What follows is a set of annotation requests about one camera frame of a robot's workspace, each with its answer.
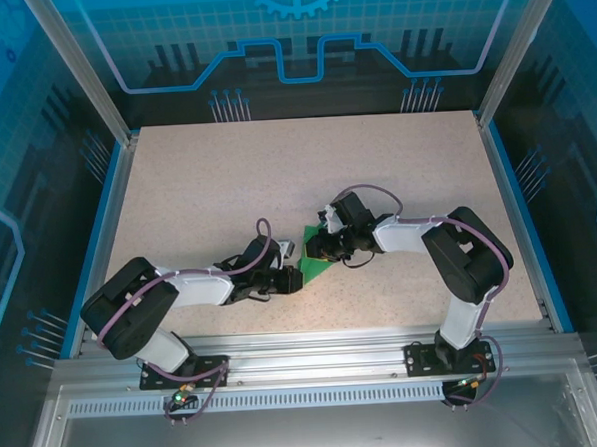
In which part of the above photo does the steel tray panel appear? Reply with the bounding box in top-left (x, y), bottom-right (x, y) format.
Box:
top-left (16, 357), bottom-right (597, 447)

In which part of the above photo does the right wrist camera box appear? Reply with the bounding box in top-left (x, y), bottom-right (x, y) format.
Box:
top-left (316, 203), bottom-right (346, 236)

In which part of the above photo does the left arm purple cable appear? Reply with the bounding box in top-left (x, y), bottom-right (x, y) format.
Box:
top-left (90, 219), bottom-right (236, 430)

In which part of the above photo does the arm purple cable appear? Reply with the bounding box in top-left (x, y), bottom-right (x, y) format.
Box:
top-left (90, 219), bottom-right (236, 430)
top-left (334, 175), bottom-right (520, 415)

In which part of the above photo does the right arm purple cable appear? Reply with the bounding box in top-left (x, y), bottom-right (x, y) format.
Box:
top-left (334, 175), bottom-right (520, 415)

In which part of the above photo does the aluminium front rail beam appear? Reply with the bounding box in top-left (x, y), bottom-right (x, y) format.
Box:
top-left (51, 316), bottom-right (585, 397)

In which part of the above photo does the slotted grey cable duct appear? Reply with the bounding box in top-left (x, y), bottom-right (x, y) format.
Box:
top-left (65, 379), bottom-right (494, 422)

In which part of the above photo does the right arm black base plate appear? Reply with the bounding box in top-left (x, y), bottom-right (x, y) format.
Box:
top-left (403, 336), bottom-right (498, 378)

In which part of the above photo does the left aluminium side rail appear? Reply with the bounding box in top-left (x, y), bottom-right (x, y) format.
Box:
top-left (58, 134), bottom-right (151, 360)

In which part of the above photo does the aluminium side rail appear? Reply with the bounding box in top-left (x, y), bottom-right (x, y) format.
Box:
top-left (58, 134), bottom-right (151, 360)
top-left (474, 109), bottom-right (561, 338)

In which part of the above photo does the right aluminium side rail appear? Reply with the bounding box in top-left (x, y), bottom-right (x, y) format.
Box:
top-left (474, 109), bottom-right (561, 338)

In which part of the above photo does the left cable connector with LED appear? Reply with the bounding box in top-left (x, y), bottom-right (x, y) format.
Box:
top-left (169, 383), bottom-right (197, 409)

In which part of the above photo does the cable connector with led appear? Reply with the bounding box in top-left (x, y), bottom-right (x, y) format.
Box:
top-left (454, 373), bottom-right (488, 392)
top-left (169, 383), bottom-right (197, 409)

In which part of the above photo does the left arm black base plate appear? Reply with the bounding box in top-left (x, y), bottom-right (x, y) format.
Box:
top-left (137, 353), bottom-right (232, 392)

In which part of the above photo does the right cable connector with LED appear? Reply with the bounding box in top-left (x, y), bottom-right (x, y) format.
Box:
top-left (454, 373), bottom-right (488, 392)

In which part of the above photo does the right aluminium frame post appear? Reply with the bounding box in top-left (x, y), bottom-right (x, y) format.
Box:
top-left (469, 0), bottom-right (578, 128)

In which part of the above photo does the aluminium frame post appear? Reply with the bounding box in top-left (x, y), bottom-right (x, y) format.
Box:
top-left (20, 0), bottom-right (140, 151)
top-left (469, 0), bottom-right (578, 128)

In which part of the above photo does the left aluminium frame post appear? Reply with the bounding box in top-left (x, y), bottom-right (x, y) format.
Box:
top-left (20, 0), bottom-right (140, 151)

